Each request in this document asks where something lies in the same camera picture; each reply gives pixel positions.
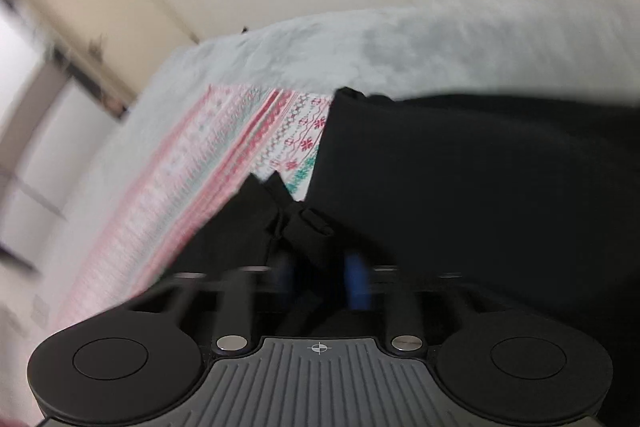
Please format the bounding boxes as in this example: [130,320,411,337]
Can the red and teal patterned blanket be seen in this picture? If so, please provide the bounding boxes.
[50,84,335,339]

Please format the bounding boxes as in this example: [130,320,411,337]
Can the white wardrobe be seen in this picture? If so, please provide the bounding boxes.
[0,2,132,268]

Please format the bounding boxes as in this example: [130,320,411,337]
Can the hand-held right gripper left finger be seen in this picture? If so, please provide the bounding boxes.
[127,251,297,354]

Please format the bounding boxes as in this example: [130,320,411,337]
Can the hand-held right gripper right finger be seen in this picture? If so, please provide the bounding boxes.
[344,248,502,353]

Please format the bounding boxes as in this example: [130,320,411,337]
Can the cream door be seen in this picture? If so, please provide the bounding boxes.
[20,0,202,110]

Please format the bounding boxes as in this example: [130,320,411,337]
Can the black pants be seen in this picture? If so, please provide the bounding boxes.
[159,86,640,427]

